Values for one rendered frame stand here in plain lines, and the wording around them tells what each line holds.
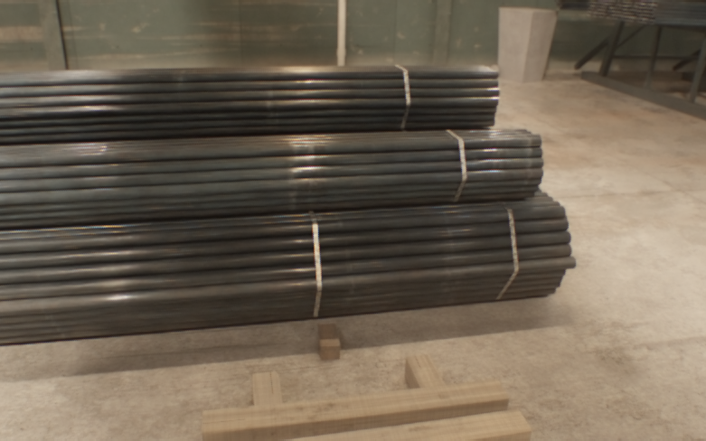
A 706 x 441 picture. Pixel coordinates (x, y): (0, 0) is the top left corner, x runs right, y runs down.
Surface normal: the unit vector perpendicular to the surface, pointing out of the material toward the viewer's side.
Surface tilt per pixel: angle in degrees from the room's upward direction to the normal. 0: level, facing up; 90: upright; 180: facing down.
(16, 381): 0
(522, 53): 93
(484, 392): 0
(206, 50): 90
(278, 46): 90
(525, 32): 93
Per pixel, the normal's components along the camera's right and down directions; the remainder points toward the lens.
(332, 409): 0.03, -0.91
